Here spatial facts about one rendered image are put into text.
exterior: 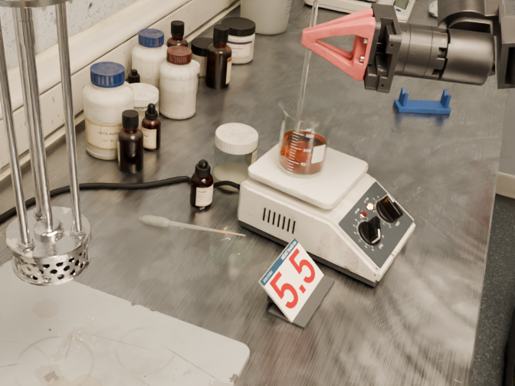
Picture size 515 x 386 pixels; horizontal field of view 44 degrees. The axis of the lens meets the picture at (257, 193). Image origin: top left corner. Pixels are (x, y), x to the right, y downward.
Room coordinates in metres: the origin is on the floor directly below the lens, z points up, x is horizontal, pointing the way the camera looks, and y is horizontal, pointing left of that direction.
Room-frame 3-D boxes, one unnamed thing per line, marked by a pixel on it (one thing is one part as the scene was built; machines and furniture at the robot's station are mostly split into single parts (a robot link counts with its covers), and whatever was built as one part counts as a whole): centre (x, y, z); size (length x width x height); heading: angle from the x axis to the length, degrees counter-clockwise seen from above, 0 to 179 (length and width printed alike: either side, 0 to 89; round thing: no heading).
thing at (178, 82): (0.94, 0.15, 0.80); 0.06 x 0.06 x 0.11
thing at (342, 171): (0.69, -0.06, 0.83); 0.12 x 0.12 x 0.01; 63
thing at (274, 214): (0.67, -0.08, 0.79); 0.22 x 0.13 x 0.08; 63
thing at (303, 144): (0.68, -0.05, 0.88); 0.07 x 0.06 x 0.08; 79
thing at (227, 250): (0.60, 0.02, 0.76); 0.06 x 0.06 x 0.02
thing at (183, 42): (1.09, 0.18, 0.80); 0.04 x 0.04 x 0.10
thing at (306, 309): (0.54, -0.06, 0.77); 0.09 x 0.06 x 0.04; 156
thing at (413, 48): (0.68, -0.15, 1.01); 0.10 x 0.07 x 0.07; 179
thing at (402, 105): (1.07, -0.28, 0.77); 0.10 x 0.03 x 0.04; 100
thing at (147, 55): (0.99, 0.20, 0.81); 0.06 x 0.06 x 0.11
